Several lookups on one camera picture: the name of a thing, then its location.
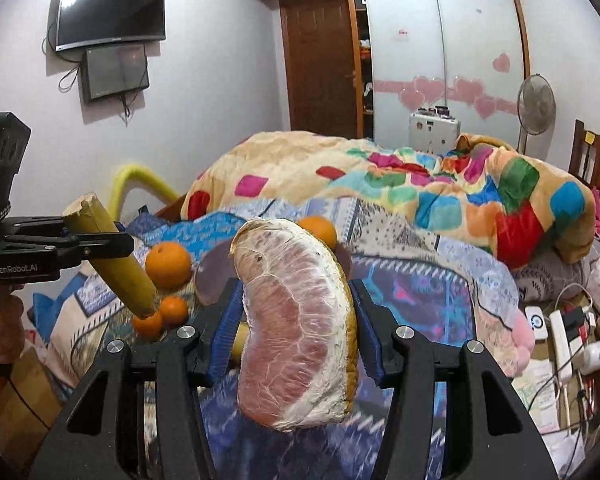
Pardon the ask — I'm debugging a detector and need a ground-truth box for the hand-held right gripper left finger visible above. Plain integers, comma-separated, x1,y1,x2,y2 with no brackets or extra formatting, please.
30,280,243,480

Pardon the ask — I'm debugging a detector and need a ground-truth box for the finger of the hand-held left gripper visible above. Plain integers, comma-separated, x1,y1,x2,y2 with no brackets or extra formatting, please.
10,217,71,241
60,232,136,264

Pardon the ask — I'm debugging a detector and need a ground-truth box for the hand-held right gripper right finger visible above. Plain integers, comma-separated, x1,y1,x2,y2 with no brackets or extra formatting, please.
349,277,556,480

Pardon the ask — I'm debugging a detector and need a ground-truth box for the sugarcane stalk piece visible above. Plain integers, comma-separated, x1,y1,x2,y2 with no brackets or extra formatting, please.
61,193,158,320

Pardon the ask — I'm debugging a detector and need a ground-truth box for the pink pomelo wedge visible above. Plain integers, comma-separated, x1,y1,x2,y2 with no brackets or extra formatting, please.
228,217,358,432

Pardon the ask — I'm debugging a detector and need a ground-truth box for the person's left hand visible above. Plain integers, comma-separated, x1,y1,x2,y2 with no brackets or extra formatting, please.
0,287,27,362

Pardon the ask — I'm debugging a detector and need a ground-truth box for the pale yellow round piece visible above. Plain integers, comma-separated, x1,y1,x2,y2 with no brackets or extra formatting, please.
231,321,251,362

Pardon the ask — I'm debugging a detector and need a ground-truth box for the small orange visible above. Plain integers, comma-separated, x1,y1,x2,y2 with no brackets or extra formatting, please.
132,311,164,341
159,296,189,325

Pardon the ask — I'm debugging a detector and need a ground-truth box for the large orange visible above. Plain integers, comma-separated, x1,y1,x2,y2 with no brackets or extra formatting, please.
145,241,193,291
297,215,338,251

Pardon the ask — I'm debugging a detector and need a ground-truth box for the blue patterned bed sheet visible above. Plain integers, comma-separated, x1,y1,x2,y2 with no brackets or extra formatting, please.
32,196,521,480

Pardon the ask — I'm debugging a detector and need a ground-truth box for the yellow foam tube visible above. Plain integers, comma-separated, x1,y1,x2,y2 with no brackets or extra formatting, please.
108,162,181,221

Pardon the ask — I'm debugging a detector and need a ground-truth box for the patterned pillow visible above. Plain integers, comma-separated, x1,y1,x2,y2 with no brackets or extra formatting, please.
45,260,146,388

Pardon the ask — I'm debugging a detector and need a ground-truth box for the small black monitor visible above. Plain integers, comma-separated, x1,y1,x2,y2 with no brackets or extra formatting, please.
81,43,150,105

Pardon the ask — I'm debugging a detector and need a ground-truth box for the pink plush toy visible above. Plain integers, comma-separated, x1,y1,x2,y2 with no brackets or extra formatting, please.
472,305,537,377

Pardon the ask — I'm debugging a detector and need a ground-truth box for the colourful patchwork blanket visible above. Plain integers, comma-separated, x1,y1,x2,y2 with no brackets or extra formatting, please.
181,131,597,271

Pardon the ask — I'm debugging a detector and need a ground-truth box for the white round device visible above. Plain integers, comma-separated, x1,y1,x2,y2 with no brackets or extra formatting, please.
525,306,549,342

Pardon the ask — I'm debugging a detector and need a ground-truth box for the cardboard box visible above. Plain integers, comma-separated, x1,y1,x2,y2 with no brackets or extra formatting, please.
0,345,63,466

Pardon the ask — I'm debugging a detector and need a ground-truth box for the stack of papers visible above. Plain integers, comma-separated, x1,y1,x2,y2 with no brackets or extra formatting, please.
511,357,600,476

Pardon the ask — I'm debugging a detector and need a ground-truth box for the grey printed cloth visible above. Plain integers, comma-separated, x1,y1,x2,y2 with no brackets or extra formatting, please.
511,240,600,306

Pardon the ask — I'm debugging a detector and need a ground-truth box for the white power strip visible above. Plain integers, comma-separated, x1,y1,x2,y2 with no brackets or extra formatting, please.
550,310,576,382

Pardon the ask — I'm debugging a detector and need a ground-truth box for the white hard case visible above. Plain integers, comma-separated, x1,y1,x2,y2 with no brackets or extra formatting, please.
408,106,462,155

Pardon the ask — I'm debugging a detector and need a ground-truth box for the brown wooden door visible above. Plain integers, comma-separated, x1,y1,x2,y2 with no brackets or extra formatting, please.
280,0,365,139

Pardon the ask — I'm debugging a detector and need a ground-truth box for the standing fan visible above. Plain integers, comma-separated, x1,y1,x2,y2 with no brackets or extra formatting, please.
516,74,557,155

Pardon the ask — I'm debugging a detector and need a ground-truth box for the wooden headboard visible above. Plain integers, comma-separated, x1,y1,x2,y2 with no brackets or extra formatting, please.
568,120,600,192

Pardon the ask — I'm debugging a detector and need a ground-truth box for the wardrobe with frosted sliding doors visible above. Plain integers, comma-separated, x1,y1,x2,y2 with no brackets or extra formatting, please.
240,0,531,153

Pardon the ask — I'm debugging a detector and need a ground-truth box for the black monitor cable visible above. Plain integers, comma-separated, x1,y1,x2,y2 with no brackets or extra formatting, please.
43,35,137,122

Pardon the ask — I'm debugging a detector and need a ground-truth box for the wall-mounted black television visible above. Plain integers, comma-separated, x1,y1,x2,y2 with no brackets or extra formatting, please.
54,0,167,53

